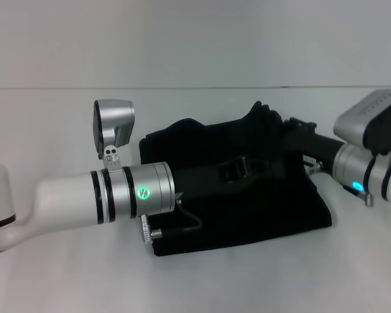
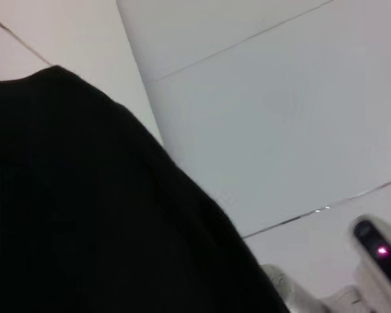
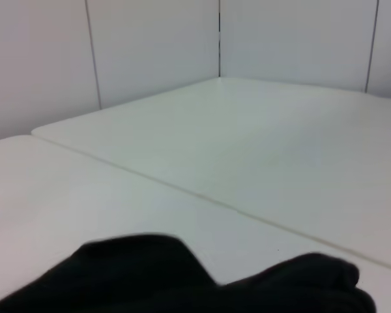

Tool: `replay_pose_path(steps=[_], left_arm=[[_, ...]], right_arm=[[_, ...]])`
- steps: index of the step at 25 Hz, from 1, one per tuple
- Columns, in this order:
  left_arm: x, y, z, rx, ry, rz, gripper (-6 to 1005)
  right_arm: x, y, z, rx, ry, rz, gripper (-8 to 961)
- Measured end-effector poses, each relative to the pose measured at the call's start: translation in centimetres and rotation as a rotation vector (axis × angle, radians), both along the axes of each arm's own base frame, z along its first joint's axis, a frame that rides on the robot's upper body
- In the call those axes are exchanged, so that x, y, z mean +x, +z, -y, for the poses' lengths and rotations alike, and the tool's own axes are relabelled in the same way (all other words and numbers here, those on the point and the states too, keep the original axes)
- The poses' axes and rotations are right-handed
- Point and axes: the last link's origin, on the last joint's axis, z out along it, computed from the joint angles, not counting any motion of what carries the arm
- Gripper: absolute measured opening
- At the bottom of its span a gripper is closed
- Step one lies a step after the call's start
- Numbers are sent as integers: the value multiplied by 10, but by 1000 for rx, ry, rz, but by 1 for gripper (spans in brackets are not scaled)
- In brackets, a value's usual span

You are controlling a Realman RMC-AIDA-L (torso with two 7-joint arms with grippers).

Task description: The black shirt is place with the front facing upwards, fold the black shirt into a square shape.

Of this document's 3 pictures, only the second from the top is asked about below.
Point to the black shirt with white print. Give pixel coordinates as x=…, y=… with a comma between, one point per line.
x=84, y=195

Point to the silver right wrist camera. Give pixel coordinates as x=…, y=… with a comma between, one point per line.
x=378, y=261

